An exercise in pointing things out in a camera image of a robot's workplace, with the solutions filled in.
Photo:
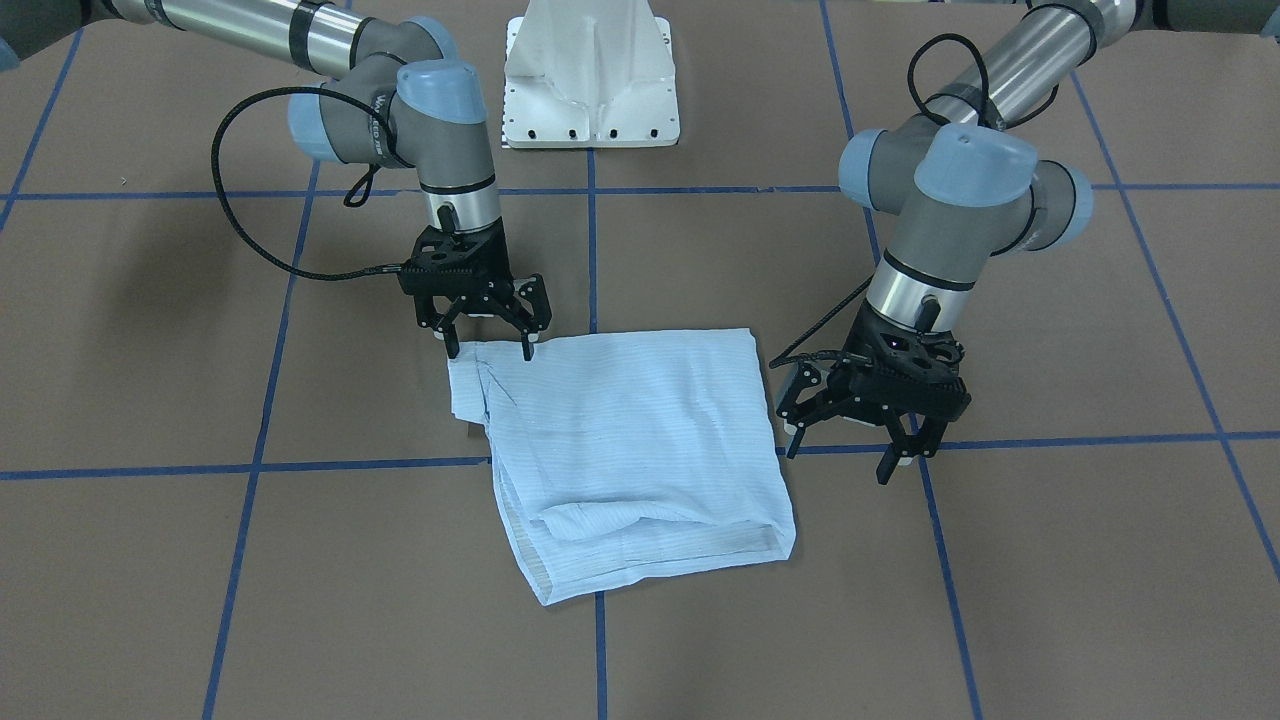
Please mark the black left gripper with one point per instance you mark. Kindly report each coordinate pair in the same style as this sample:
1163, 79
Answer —
806, 392

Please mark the light blue button-up shirt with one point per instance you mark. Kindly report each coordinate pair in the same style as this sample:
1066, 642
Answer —
629, 456

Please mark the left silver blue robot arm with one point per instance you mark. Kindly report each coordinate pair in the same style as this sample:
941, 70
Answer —
964, 189

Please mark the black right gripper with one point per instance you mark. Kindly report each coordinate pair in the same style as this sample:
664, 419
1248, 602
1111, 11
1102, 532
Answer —
528, 301

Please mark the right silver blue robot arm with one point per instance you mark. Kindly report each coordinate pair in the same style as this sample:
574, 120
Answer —
389, 97

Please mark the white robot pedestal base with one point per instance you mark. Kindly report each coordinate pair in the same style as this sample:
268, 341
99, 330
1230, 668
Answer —
590, 75

